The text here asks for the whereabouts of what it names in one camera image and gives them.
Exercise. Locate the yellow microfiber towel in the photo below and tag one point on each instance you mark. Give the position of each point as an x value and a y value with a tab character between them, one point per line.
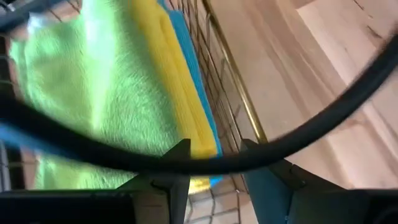
177	87

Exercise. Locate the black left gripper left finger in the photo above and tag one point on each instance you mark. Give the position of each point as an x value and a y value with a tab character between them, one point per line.
177	186

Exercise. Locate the green microfiber towel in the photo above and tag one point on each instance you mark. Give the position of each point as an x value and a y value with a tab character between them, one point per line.
93	77

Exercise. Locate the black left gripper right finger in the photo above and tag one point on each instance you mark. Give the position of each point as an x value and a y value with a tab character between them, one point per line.
270	199

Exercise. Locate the blue microfiber towel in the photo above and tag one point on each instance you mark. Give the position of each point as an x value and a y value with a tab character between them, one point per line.
189	56

